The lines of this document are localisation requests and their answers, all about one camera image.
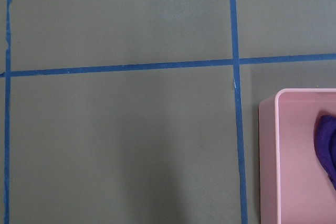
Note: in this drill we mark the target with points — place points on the pink plastic bin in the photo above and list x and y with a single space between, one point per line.
294 188

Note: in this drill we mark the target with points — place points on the purple cloth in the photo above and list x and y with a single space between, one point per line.
324 145

